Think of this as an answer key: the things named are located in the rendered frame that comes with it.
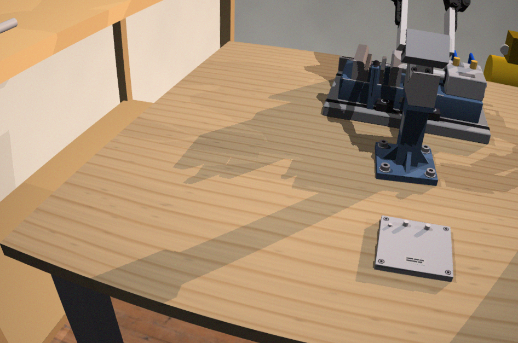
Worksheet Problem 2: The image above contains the dark grey metal block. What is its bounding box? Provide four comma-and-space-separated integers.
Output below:
401, 28, 450, 69

